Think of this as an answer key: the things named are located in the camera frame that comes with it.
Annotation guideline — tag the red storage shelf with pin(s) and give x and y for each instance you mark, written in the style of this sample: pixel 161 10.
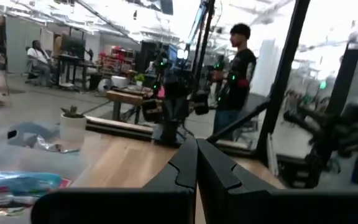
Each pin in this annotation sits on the red storage shelf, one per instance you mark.
pixel 117 59

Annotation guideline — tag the small green potted plant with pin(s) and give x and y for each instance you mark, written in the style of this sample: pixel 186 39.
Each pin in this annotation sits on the small green potted plant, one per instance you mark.
pixel 140 79

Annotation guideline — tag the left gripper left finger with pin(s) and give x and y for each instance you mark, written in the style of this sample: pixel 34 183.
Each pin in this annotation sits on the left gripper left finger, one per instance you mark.
pixel 120 205

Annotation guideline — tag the succulent in white pot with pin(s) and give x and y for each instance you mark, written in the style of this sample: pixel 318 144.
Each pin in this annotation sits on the succulent in white pot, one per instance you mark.
pixel 71 124

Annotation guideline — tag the wooden background table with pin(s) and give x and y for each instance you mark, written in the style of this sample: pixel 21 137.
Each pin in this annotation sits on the wooden background table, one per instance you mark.
pixel 124 98

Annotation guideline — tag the blue and red granola bar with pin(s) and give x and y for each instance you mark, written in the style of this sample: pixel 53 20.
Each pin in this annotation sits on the blue and red granola bar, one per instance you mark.
pixel 23 183
pixel 11 200

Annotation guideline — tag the person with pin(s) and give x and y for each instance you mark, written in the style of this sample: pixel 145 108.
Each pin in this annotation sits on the person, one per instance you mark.
pixel 235 81
pixel 39 59

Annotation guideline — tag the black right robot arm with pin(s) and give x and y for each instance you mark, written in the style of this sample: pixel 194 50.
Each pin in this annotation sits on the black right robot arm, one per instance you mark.
pixel 306 119

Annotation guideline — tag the background robot station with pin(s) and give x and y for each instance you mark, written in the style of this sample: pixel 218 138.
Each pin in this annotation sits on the background robot station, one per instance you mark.
pixel 172 93

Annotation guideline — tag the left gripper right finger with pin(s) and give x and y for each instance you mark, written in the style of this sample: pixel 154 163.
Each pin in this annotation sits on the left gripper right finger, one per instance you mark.
pixel 275 208

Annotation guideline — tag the background computer monitor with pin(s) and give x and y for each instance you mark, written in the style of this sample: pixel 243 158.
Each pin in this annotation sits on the background computer monitor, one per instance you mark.
pixel 73 46

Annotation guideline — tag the black aluminium rig frame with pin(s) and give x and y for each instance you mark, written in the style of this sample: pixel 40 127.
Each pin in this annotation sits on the black aluminium rig frame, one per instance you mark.
pixel 283 77

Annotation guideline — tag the white round bin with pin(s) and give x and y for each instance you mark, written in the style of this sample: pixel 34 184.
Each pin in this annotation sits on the white round bin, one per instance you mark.
pixel 119 82

